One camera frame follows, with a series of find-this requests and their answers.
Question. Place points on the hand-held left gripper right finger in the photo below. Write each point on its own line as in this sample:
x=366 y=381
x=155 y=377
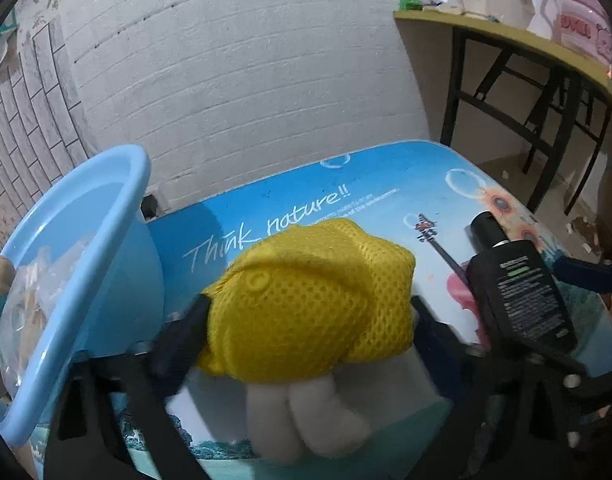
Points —
x=435 y=345

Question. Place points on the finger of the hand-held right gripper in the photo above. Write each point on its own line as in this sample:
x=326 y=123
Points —
x=595 y=385
x=585 y=275

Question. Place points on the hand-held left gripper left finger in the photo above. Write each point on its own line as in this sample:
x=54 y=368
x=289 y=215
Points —
x=181 y=340

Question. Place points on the black bottle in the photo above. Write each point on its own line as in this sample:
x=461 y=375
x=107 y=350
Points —
x=525 y=295

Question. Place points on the blue plastic basin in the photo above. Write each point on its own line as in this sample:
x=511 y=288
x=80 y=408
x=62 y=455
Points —
x=111 y=270

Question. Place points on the yellow mesh mushroom plush toy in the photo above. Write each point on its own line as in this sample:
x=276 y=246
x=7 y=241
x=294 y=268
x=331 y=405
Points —
x=311 y=300

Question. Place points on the clear bag of cotton swabs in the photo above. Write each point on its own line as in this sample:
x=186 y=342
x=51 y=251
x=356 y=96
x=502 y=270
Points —
x=31 y=310

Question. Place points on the side table with black legs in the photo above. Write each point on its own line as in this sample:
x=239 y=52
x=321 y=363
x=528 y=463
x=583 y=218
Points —
x=535 y=40

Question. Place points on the pink printed package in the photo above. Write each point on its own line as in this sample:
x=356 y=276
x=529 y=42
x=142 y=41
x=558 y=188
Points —
x=575 y=15

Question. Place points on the white cup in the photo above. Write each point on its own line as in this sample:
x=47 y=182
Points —
x=475 y=1

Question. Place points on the small green item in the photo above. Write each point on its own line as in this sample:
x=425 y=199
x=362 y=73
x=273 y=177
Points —
x=408 y=4

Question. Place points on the teal plastic bag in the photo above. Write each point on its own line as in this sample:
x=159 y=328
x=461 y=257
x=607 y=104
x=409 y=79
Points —
x=1 y=45

